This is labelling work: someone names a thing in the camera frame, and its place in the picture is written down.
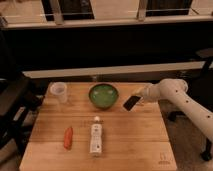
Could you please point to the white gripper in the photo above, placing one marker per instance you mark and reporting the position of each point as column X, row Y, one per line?
column 144, row 93

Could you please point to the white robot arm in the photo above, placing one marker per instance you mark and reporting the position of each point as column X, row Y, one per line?
column 175, row 91

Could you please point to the green bowl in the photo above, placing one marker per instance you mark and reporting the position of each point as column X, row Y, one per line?
column 103, row 95

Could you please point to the dark chair at left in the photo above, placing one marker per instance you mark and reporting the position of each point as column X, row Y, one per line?
column 15, row 102

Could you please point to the orange carrot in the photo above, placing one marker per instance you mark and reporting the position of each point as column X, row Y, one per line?
column 68, row 136

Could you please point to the black eraser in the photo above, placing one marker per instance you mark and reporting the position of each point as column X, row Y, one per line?
column 130, row 103

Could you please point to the small white round object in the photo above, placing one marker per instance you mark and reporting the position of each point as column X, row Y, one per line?
column 97, row 118

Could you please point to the clear plastic cup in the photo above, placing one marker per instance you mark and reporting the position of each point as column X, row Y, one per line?
column 59, row 89

